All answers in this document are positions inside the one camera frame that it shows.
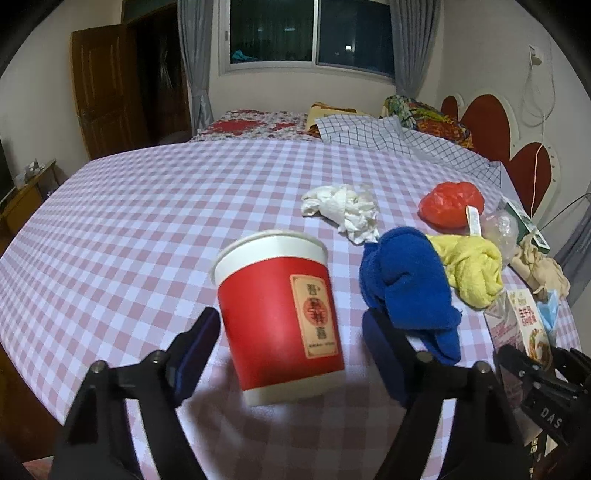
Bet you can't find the clear crumpled plastic bag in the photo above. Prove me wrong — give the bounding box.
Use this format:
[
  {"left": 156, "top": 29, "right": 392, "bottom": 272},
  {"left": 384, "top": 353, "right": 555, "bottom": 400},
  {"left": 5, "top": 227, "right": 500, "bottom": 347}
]
[{"left": 480, "top": 210, "right": 520, "bottom": 264}]

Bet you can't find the red and white headboard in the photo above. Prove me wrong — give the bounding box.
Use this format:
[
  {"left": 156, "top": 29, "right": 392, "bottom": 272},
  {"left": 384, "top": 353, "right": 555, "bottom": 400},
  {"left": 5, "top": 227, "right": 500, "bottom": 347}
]
[{"left": 438, "top": 92, "right": 561, "bottom": 217}]

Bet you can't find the grey tied curtain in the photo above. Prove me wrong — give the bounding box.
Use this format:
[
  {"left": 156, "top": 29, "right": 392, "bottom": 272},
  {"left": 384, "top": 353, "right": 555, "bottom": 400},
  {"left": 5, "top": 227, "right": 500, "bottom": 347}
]
[{"left": 554, "top": 222, "right": 591, "bottom": 305}]

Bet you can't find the yellow blanket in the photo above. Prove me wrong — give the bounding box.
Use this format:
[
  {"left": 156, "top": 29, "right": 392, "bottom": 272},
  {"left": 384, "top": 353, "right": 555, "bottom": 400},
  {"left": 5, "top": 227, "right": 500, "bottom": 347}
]
[{"left": 308, "top": 102, "right": 370, "bottom": 139}]

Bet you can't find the white tissue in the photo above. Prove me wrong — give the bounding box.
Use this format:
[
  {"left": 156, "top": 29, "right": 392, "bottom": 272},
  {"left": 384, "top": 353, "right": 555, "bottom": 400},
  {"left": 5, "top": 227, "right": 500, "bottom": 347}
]
[{"left": 301, "top": 183, "right": 382, "bottom": 245}]

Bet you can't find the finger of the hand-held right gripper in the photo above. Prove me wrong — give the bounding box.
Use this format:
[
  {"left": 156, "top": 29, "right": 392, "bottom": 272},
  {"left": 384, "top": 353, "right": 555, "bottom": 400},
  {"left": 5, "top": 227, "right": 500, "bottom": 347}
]
[
  {"left": 551, "top": 346, "right": 591, "bottom": 393},
  {"left": 493, "top": 344, "right": 556, "bottom": 394}
]

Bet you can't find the wooden cabinet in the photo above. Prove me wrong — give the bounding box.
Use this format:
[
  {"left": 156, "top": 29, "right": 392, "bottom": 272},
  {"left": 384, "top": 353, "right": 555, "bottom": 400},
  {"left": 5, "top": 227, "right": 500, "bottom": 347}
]
[{"left": 0, "top": 159, "right": 70, "bottom": 241}]

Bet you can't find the pink and white carton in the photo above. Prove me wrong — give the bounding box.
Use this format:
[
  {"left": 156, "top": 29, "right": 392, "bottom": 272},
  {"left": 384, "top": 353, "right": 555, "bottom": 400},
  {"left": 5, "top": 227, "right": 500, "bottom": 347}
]
[{"left": 484, "top": 290, "right": 555, "bottom": 370}]

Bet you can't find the blue cloth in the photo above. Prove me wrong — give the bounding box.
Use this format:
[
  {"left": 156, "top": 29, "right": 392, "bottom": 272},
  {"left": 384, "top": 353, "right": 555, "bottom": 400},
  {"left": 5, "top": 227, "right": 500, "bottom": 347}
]
[{"left": 359, "top": 227, "right": 462, "bottom": 365}]

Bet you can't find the white blue-grid sheet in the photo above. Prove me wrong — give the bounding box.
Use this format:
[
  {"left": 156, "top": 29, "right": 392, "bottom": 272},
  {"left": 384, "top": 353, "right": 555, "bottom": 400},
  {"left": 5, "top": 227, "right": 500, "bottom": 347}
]
[{"left": 315, "top": 115, "right": 504, "bottom": 185}]

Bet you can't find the white charger cable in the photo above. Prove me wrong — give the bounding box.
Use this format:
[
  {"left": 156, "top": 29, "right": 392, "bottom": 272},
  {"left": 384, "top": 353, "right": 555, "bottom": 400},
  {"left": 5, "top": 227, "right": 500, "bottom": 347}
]
[{"left": 522, "top": 46, "right": 557, "bottom": 217}]

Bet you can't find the pink checked tablecloth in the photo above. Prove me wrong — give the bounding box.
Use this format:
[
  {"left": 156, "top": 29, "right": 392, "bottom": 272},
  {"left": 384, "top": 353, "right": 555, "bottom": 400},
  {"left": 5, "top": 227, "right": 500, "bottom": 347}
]
[{"left": 0, "top": 138, "right": 583, "bottom": 480}]

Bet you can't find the brown wooden door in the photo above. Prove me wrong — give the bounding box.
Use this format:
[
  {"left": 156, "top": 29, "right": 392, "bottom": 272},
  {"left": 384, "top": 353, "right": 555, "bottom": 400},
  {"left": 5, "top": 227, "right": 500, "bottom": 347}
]
[{"left": 70, "top": 24, "right": 148, "bottom": 160}]

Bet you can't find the blue face mask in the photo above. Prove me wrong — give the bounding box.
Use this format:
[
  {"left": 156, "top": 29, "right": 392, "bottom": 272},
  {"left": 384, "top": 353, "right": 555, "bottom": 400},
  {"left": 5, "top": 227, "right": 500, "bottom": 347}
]
[{"left": 536, "top": 291, "right": 561, "bottom": 333}]

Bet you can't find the red plastic bag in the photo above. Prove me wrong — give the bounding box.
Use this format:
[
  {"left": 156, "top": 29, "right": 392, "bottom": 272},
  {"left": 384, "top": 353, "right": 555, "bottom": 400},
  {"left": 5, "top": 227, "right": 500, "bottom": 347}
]
[{"left": 419, "top": 181, "right": 485, "bottom": 230}]

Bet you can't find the green and white box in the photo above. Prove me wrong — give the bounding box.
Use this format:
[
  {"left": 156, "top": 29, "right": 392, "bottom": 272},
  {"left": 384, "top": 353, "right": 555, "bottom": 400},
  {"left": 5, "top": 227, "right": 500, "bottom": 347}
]
[{"left": 501, "top": 196, "right": 550, "bottom": 252}]

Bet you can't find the floral bed sheet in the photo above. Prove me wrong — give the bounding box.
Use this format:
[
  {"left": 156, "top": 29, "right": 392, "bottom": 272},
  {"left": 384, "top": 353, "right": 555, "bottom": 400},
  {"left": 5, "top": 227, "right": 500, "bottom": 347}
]
[{"left": 191, "top": 109, "right": 319, "bottom": 141}]

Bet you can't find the yellow cloth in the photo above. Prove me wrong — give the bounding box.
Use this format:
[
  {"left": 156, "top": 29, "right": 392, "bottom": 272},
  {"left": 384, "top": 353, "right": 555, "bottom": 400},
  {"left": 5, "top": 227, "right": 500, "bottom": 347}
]
[{"left": 425, "top": 234, "right": 505, "bottom": 309}]

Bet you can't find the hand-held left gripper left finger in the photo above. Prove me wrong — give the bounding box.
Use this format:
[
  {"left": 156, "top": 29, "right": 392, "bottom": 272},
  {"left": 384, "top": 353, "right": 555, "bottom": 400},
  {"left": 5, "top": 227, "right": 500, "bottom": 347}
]
[{"left": 48, "top": 307, "right": 221, "bottom": 480}]

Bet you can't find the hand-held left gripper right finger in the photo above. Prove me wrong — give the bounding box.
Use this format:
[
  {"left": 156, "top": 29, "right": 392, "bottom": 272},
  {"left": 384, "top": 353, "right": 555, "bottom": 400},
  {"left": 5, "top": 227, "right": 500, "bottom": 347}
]
[{"left": 361, "top": 310, "right": 533, "bottom": 480}]

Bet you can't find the colourful folded quilt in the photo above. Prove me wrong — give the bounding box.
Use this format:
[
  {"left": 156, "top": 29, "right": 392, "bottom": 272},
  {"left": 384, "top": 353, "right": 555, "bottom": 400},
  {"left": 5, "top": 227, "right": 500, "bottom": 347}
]
[{"left": 381, "top": 95, "right": 474, "bottom": 148}]

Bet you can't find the large window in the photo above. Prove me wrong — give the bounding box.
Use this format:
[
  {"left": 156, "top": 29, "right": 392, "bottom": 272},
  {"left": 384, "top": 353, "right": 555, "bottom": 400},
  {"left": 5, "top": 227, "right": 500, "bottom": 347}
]
[{"left": 219, "top": 0, "right": 398, "bottom": 77}]

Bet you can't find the red paper cup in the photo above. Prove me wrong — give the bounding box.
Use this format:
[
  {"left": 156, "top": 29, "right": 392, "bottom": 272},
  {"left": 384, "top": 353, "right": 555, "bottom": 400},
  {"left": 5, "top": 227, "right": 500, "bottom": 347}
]
[{"left": 210, "top": 229, "right": 346, "bottom": 407}]

